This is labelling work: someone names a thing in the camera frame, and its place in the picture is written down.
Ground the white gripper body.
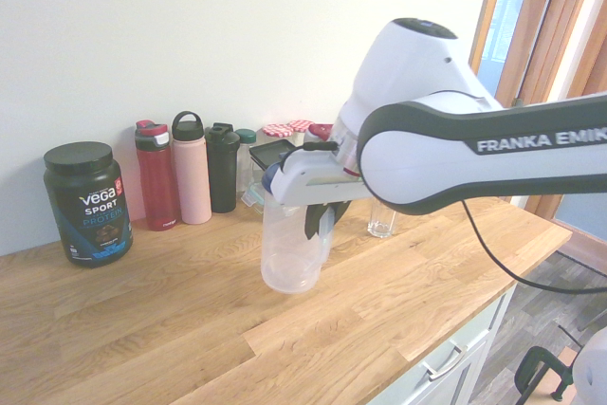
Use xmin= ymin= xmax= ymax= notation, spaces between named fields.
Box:
xmin=272 ymin=149 xmax=375 ymax=210

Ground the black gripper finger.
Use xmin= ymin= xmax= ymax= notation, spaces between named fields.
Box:
xmin=329 ymin=199 xmax=353 ymax=226
xmin=304 ymin=204 xmax=329 ymax=242

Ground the clear pitcher with blue lid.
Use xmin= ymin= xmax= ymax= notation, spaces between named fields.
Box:
xmin=260 ymin=162 xmax=334 ymax=295

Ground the red water bottle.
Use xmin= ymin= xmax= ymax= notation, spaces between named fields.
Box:
xmin=134 ymin=119 xmax=182 ymax=231

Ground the clear drinking glass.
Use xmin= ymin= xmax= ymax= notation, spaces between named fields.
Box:
xmin=367 ymin=198 xmax=398 ymax=239

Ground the glass jar with white lid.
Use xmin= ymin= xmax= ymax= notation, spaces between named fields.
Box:
xmin=303 ymin=122 xmax=335 ymax=146

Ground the square container with black lid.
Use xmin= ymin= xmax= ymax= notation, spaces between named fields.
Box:
xmin=248 ymin=139 xmax=299 ymax=179

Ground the jar with red checked lid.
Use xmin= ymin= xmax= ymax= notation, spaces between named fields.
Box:
xmin=262 ymin=123 xmax=295 ymax=146
xmin=285 ymin=119 xmax=315 ymax=148

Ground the glass container with clip lid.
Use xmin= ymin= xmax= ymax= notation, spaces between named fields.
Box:
xmin=241 ymin=185 xmax=267 ymax=215

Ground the clear bottle with green cap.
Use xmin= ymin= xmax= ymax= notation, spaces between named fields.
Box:
xmin=234 ymin=128 xmax=258 ymax=193

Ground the black shaker bottle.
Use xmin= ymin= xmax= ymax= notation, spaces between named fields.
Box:
xmin=205 ymin=122 xmax=241 ymax=214

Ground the pink bottle with black cap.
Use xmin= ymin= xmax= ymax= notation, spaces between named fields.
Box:
xmin=171 ymin=110 xmax=213 ymax=225

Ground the white kitchen cabinet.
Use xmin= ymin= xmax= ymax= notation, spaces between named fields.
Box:
xmin=374 ymin=281 xmax=518 ymax=405

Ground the black Vega protein tub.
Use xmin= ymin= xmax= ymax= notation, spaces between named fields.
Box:
xmin=43 ymin=141 xmax=135 ymax=268

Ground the green metal clamp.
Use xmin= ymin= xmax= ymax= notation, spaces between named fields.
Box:
xmin=514 ymin=323 xmax=583 ymax=405

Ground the wooden glazed door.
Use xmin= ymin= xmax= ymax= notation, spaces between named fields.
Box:
xmin=492 ymin=0 xmax=607 ymax=278

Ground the long black robot cable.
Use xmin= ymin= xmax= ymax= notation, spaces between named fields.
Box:
xmin=460 ymin=198 xmax=607 ymax=293

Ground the metal drawer handle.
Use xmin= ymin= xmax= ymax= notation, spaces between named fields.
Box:
xmin=421 ymin=345 xmax=464 ymax=380

